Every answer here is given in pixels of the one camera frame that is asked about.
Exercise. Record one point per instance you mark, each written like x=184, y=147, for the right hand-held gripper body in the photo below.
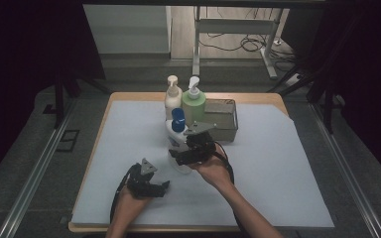
x=198, y=145

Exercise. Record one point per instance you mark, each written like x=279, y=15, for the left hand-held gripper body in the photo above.
x=142, y=180

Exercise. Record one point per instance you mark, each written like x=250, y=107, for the white bottle with blue pump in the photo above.
x=178, y=135

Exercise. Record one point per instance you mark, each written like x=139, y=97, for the grey metal mesh basket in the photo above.
x=223, y=119

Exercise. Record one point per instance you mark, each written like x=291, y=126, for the green bottle with white pump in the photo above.
x=194, y=105

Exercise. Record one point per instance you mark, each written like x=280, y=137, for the cream bottle with cream pump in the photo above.
x=173, y=95

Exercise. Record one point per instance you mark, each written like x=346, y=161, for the person's right hand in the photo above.
x=213, y=172

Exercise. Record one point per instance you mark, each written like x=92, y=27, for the person's left hand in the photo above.
x=130, y=208

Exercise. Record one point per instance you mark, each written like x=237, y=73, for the black stand leg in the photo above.
x=59, y=99

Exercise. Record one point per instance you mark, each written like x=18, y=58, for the white cabinet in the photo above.
x=125, y=29

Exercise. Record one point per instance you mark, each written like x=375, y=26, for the black stand legs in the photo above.
x=327, y=105

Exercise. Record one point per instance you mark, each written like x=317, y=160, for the dark curtain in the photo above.
x=370, y=82
x=20, y=66

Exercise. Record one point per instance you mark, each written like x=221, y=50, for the white metal table frame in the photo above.
x=196, y=43

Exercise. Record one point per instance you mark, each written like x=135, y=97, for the aluminium floor rail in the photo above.
x=29, y=185
x=347, y=172

